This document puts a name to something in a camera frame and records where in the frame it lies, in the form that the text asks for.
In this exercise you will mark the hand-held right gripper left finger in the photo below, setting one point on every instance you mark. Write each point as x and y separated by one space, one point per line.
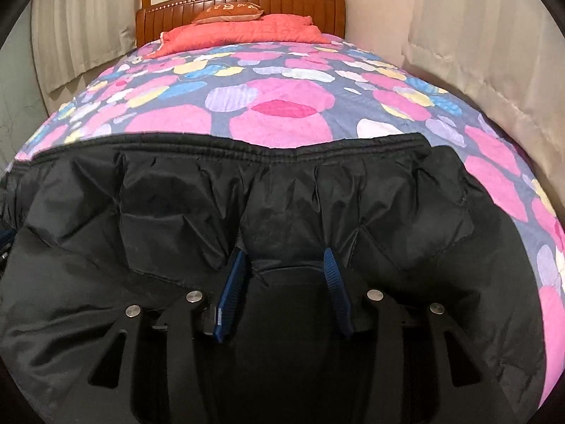
229 291

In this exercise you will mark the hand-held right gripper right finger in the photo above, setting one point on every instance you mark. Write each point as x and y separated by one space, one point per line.
335 291

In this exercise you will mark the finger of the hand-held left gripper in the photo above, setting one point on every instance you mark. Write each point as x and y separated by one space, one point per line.
5 236

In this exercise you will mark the black padded jacket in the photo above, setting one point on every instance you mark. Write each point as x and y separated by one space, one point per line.
176 212

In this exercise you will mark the circle patterned bed sheet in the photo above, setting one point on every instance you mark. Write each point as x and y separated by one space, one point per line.
287 110

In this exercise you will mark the short cream curtain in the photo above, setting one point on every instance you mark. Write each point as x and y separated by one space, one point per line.
84 22

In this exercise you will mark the red folded blanket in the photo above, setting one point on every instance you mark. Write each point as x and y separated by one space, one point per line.
247 33

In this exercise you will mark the orange printed cushion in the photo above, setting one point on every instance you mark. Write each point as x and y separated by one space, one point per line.
227 12

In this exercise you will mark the long cream curtain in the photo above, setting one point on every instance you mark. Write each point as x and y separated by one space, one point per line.
494 53

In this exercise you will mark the wooden bed headboard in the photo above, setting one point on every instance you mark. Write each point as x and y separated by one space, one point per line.
287 9

